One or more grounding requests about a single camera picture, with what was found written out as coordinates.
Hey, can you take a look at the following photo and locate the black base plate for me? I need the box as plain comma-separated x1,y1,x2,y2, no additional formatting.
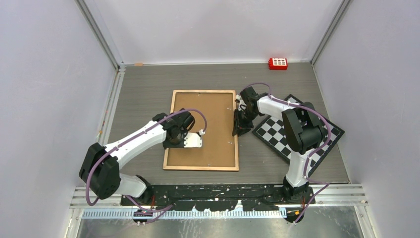
135,184,315,212

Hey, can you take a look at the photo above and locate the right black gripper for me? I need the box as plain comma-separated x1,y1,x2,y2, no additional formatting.
233,109,259,137

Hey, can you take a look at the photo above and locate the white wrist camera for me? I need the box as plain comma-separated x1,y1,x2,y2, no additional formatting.
183,132,203,148
235,94,246,111

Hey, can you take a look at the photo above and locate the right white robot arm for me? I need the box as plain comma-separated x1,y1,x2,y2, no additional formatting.
232,86,331,204

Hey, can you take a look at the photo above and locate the black white checkerboard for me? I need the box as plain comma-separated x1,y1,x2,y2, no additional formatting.
252,94,346,177

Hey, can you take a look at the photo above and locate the aluminium rail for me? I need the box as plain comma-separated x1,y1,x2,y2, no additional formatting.
88,184,368,219

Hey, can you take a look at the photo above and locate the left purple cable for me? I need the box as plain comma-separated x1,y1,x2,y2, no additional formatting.
85,108,208,225

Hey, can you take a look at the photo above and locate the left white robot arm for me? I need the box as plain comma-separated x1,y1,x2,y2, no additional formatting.
79,109,206,205

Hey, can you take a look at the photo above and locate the red toy brick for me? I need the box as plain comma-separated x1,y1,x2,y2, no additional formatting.
268,58,288,70

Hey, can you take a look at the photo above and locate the black picture frame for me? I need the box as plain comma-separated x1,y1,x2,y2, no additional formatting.
163,90,239,172

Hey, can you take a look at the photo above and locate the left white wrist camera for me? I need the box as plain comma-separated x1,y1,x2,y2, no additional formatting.
183,132,203,148

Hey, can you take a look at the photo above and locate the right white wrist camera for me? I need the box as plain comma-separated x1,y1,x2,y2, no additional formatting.
235,94,246,111

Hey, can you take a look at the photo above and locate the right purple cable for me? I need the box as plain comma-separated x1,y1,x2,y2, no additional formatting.
241,82,332,225

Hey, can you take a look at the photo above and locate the purple cable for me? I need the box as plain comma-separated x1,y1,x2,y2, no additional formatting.
85,108,208,225
241,82,332,225

